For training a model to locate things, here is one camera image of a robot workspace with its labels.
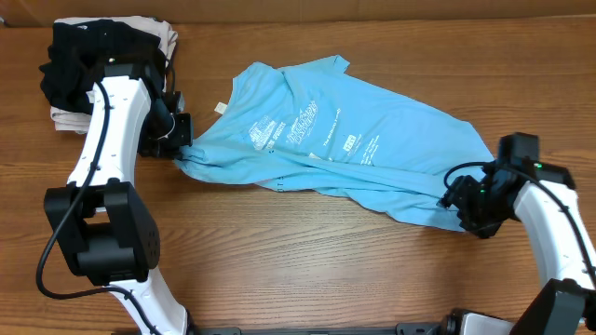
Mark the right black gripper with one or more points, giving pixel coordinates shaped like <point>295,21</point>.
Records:
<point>456,196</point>

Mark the beige folded garment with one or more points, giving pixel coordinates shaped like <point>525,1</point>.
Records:
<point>70,121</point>

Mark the light blue t-shirt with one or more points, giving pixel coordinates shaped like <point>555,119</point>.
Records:
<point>312,126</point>

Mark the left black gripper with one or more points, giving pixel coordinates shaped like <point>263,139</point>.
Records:
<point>173,148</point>

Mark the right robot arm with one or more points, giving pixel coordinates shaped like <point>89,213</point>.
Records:
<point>543,199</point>

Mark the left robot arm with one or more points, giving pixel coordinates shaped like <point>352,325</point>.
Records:
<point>104,230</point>

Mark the black folded garment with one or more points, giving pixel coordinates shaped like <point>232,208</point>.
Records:
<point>79,53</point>

